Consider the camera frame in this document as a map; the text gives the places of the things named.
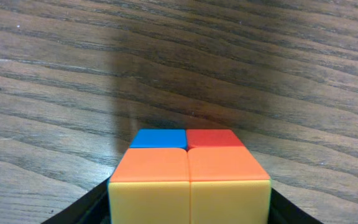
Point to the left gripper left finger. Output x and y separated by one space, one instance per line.
92 208

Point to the multicolour puzzle cube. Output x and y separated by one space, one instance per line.
192 176

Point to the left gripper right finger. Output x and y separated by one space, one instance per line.
283 211

